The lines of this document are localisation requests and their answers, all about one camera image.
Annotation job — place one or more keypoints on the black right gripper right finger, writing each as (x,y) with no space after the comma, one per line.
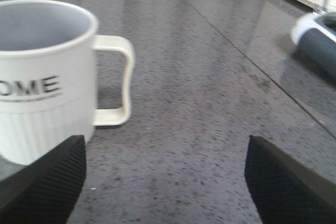
(283,190)

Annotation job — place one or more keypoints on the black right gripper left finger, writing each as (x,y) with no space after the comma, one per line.
(47,190)

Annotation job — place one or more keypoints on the white HOME mug on table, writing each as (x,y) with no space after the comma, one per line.
(49,77)

